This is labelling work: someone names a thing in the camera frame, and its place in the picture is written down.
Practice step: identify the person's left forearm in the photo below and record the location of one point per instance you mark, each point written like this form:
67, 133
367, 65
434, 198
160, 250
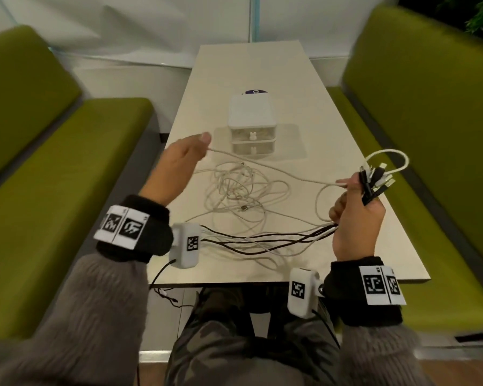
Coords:
84, 325

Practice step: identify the person's left hand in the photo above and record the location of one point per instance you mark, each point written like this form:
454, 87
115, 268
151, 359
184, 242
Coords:
177, 164

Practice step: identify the person's camouflage trousers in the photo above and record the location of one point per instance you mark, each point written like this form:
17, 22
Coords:
213, 349

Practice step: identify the white drawer box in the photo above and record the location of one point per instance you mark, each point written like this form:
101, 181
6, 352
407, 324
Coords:
251, 108

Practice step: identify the round purple sticker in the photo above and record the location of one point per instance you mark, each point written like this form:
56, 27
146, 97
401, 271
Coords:
255, 91

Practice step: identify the green bench sofa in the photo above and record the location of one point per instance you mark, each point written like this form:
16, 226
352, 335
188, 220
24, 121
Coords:
426, 136
64, 176

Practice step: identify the person's right hand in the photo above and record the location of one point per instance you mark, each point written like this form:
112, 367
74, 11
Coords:
358, 229

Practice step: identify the person's right forearm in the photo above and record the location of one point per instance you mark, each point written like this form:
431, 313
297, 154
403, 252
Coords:
378, 357

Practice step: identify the beige table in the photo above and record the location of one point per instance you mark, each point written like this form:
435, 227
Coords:
249, 64

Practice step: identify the black left marker wristband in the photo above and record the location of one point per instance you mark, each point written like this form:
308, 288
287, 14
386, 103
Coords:
157, 237

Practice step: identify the light blue vertical strip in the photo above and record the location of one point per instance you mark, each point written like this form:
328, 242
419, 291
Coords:
254, 16

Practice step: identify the black right marker wristband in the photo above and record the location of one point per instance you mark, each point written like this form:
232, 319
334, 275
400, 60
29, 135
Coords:
342, 301

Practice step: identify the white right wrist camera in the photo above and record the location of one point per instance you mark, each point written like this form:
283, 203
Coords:
300, 307

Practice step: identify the black marker wristband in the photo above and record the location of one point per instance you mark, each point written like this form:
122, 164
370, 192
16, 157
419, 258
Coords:
342, 301
157, 237

